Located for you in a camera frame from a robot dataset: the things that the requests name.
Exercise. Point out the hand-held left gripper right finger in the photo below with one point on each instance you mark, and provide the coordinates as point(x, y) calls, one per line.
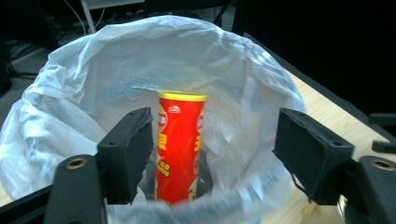
point(314, 149)

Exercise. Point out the white metal desk frame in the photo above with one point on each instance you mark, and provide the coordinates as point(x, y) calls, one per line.
point(90, 12)

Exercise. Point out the red chips can yellow lid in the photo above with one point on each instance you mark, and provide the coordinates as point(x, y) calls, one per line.
point(179, 143)

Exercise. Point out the beige strainer bowl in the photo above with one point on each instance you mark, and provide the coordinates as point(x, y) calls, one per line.
point(342, 207)

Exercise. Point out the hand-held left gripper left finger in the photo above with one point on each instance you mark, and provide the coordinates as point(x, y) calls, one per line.
point(126, 149)

